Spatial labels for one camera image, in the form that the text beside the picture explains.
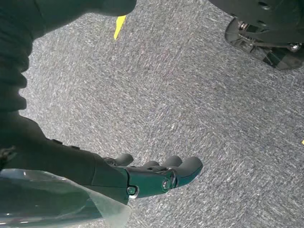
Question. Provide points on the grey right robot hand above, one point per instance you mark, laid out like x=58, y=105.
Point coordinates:
x=71, y=166

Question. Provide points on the clear plastic cover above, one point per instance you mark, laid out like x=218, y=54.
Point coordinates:
x=47, y=201

